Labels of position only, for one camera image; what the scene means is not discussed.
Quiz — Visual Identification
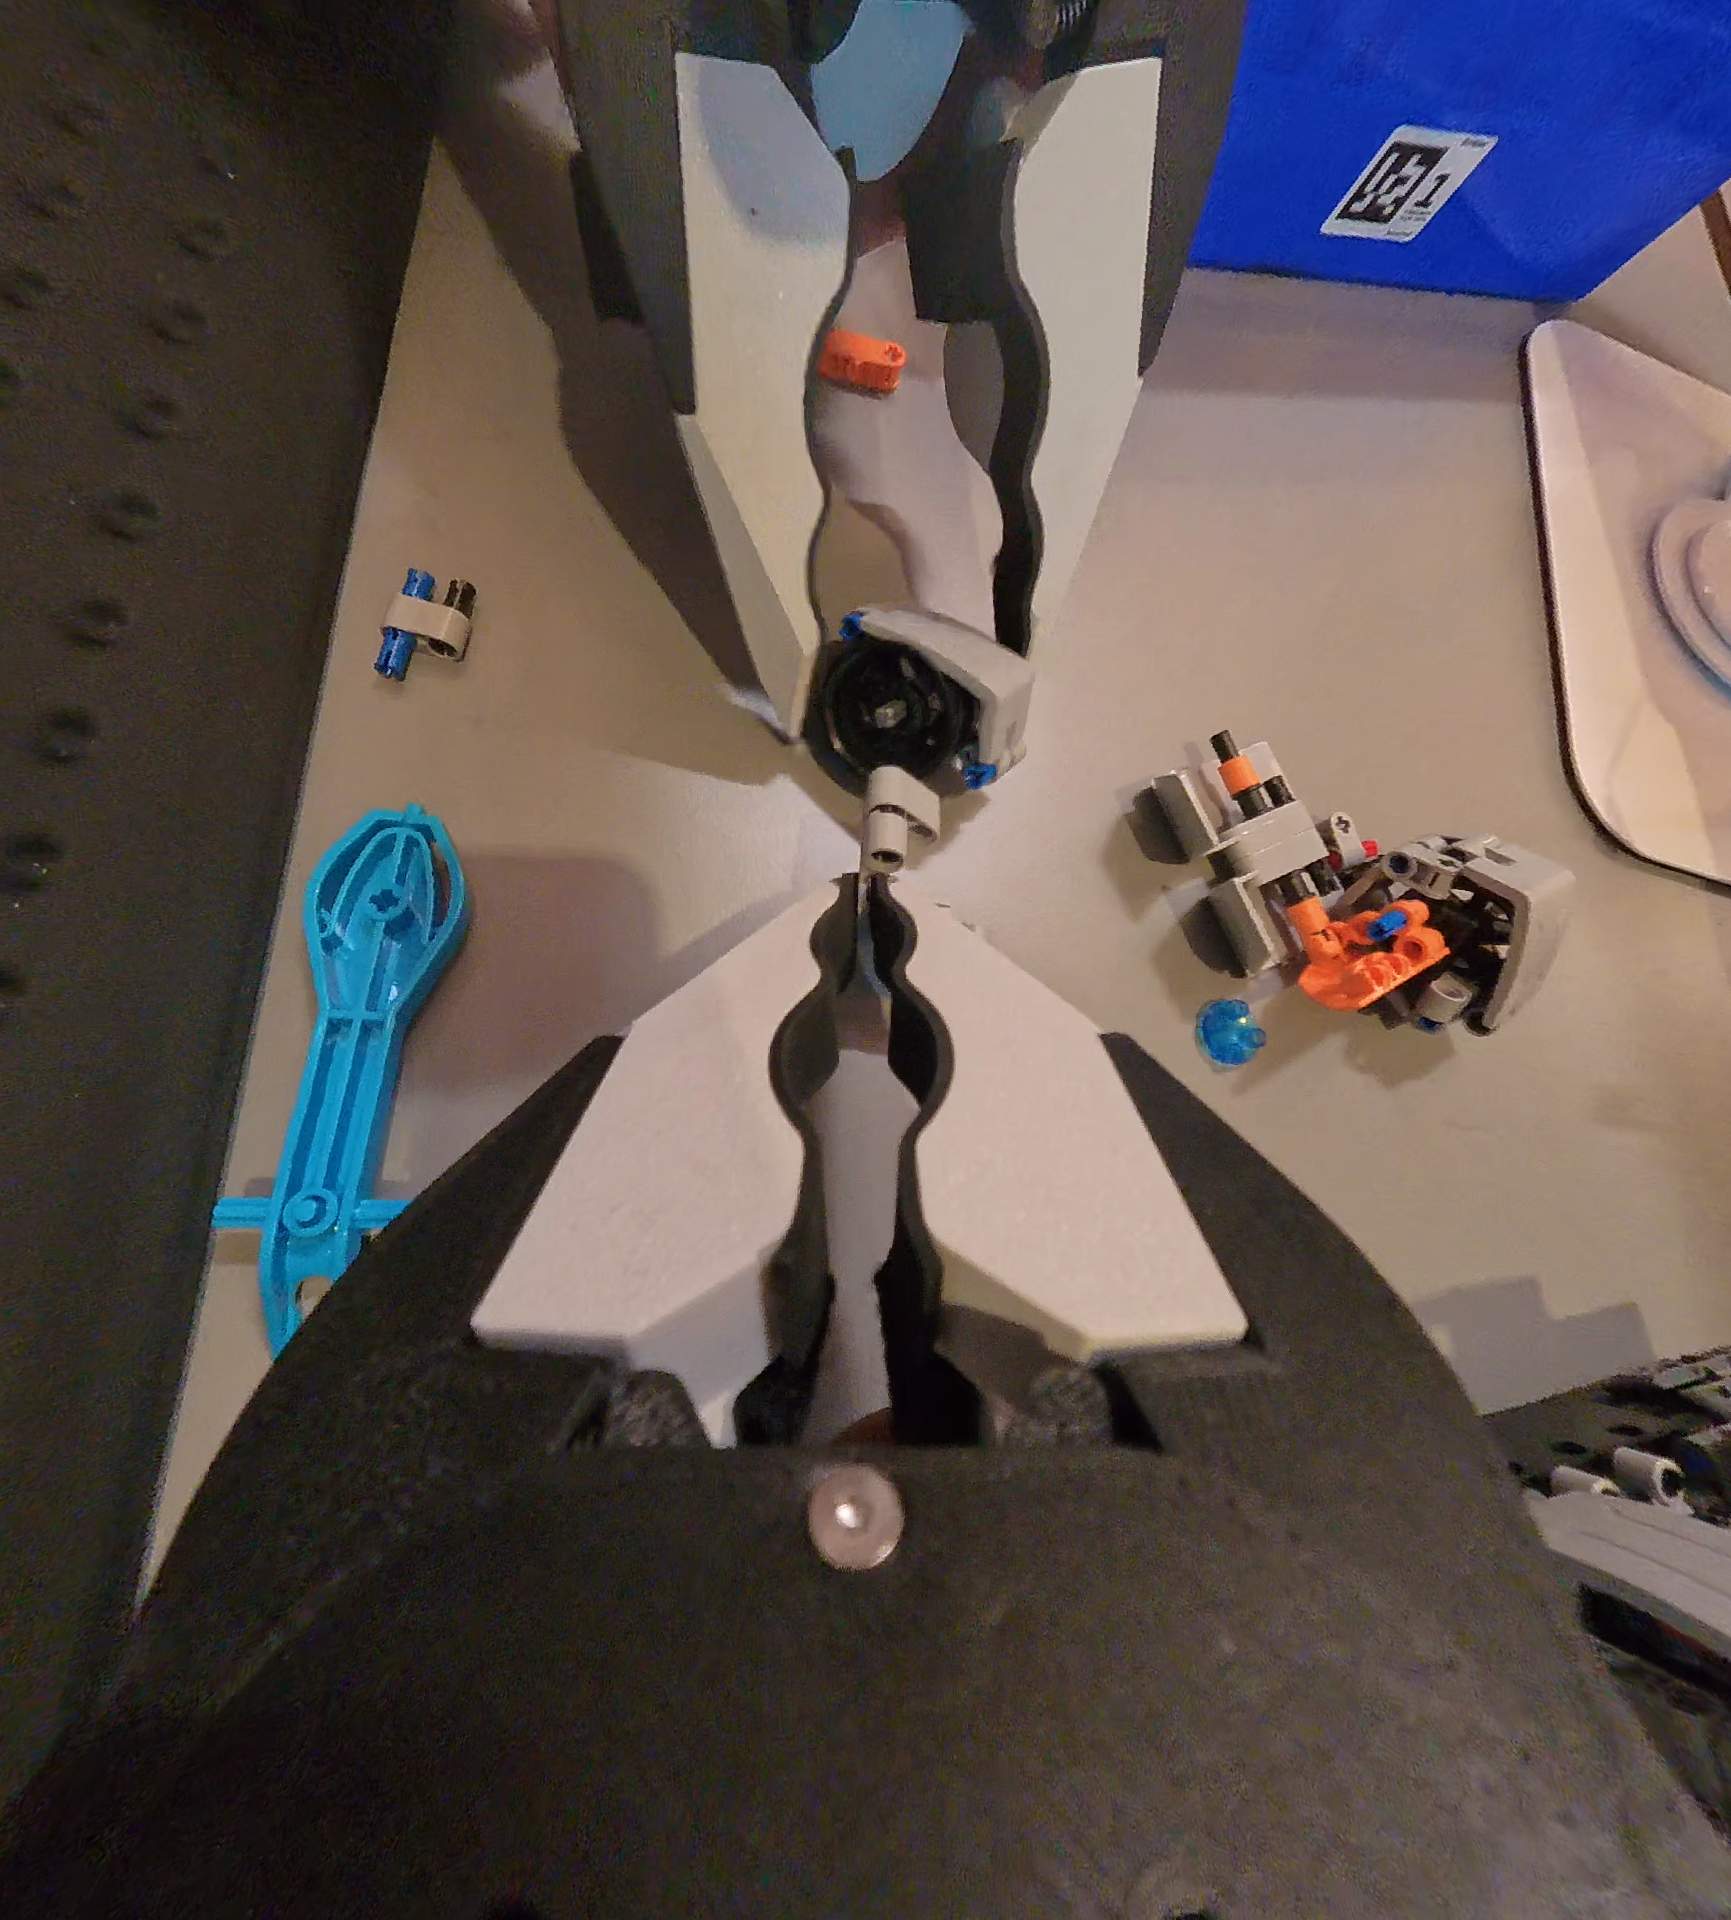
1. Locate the grey sleeve with blue pins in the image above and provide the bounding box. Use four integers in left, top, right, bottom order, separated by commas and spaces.
380, 565, 486, 681

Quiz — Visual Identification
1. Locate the large grey tracked brick vehicle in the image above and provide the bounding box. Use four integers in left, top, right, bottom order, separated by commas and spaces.
1511, 1351, 1731, 1802

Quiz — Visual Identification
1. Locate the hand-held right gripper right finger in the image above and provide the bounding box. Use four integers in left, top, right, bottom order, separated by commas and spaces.
872, 877, 1252, 1412

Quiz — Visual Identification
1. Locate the grey axle connector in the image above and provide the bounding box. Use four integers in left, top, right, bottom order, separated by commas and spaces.
860, 767, 928, 878

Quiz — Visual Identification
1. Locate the black dimpled foam mat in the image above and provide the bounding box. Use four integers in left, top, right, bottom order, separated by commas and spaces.
0, 0, 448, 1802

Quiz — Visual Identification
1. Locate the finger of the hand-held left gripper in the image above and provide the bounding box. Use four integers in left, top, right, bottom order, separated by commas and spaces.
942, 54, 1162, 650
678, 54, 856, 738

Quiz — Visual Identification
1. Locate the small grey orange brick assembly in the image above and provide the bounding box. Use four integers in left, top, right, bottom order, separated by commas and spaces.
1142, 731, 1575, 1039

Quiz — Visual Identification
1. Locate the white printed tag sticker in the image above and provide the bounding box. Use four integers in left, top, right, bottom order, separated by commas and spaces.
1328, 121, 1491, 237

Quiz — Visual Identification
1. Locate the blue storage bin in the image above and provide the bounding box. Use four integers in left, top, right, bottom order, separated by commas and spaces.
1190, 0, 1731, 302

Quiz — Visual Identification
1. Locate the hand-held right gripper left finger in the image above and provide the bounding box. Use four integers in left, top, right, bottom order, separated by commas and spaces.
470, 877, 844, 1412

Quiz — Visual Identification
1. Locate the light blue paddle piece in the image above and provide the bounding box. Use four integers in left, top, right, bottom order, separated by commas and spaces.
212, 805, 472, 1352

